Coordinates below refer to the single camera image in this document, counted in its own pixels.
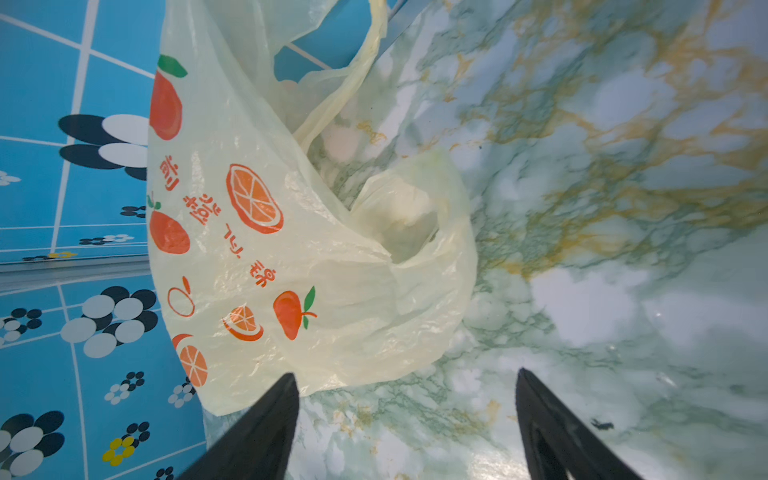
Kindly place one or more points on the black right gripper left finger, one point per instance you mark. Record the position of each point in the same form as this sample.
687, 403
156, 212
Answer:
258, 446

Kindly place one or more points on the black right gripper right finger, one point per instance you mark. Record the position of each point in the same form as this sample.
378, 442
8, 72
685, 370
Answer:
556, 443

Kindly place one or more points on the yellowish printed plastic bag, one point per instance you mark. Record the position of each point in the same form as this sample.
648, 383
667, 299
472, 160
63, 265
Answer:
270, 273

